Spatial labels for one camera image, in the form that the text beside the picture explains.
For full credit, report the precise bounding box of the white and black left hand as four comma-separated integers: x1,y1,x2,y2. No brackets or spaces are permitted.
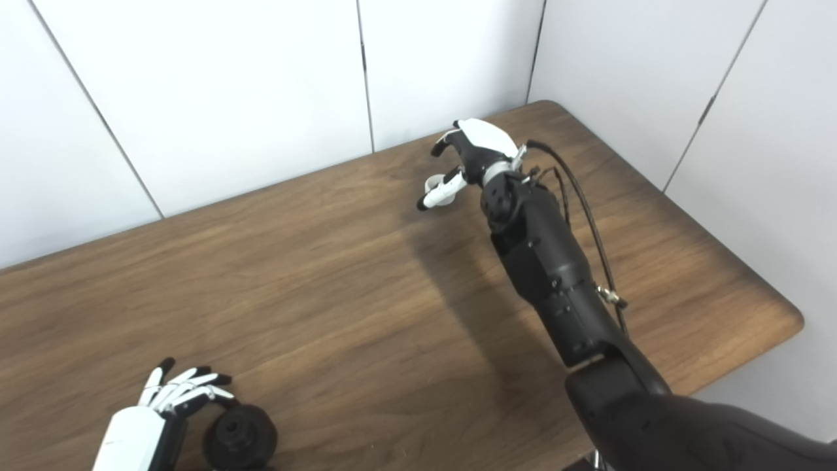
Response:
92,357,235,471

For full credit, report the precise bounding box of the white and black right hand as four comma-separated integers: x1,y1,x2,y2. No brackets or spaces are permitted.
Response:
417,118,524,211

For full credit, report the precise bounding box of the white ring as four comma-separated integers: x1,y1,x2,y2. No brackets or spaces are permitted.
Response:
424,173,458,207

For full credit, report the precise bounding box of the round black part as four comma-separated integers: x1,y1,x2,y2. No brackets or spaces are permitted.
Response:
203,404,278,471

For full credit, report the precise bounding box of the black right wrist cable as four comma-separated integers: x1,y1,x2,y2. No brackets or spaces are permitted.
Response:
526,139,630,338

